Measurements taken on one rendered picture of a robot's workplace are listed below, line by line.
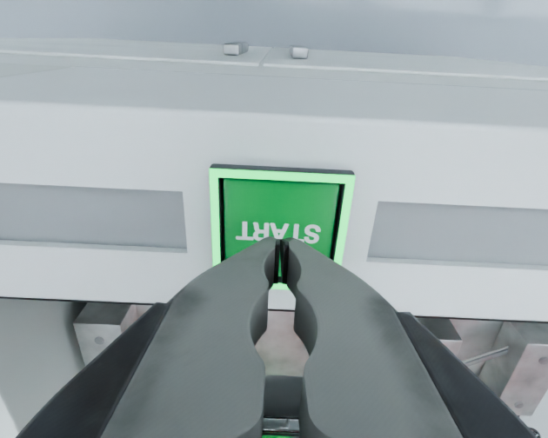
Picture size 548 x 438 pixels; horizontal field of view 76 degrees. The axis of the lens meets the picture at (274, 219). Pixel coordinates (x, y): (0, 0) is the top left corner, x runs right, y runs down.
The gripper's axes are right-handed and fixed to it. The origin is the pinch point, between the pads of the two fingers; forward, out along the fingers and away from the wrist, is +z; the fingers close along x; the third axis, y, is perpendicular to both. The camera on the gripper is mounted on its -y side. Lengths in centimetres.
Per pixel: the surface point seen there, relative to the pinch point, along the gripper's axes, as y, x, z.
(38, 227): 1.5, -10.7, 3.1
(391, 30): -9, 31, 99
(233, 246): 1.6, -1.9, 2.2
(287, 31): -7, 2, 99
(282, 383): 28.9, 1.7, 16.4
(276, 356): 17.8, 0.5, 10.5
